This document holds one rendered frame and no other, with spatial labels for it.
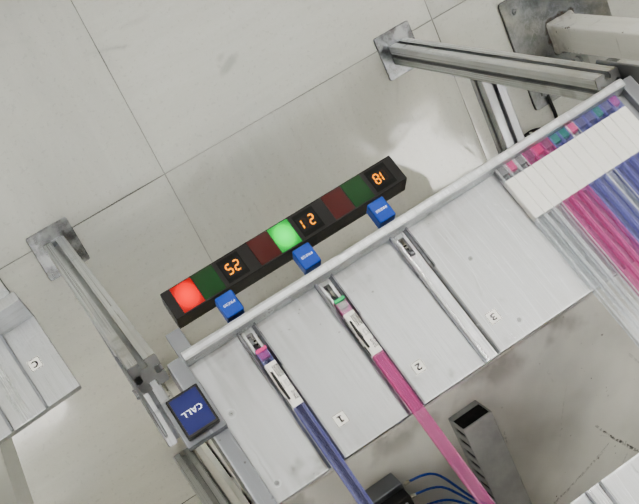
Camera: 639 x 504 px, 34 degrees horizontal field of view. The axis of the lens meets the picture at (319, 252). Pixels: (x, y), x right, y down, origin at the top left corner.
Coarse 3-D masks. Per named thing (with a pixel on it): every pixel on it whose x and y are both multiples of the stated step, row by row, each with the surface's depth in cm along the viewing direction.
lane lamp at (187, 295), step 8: (176, 288) 127; (184, 288) 127; (192, 288) 127; (176, 296) 127; (184, 296) 127; (192, 296) 127; (200, 296) 127; (184, 304) 126; (192, 304) 126; (184, 312) 126
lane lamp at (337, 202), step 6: (330, 192) 132; (336, 192) 132; (342, 192) 132; (324, 198) 132; (330, 198) 132; (336, 198) 132; (342, 198) 132; (348, 198) 132; (330, 204) 132; (336, 204) 132; (342, 204) 132; (348, 204) 132; (330, 210) 131; (336, 210) 131; (342, 210) 131; (348, 210) 131; (336, 216) 131
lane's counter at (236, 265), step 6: (234, 252) 129; (228, 258) 129; (234, 258) 129; (240, 258) 129; (216, 264) 129; (222, 264) 129; (228, 264) 129; (234, 264) 129; (240, 264) 129; (222, 270) 128; (228, 270) 128; (234, 270) 128; (240, 270) 128; (246, 270) 128; (228, 276) 128; (234, 276) 128; (240, 276) 128
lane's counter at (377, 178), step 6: (372, 168) 134; (378, 168) 134; (384, 168) 134; (366, 174) 133; (372, 174) 133; (378, 174) 133; (384, 174) 133; (390, 174) 134; (372, 180) 133; (378, 180) 133; (384, 180) 133; (390, 180) 133; (396, 180) 133; (378, 186) 133; (384, 186) 133
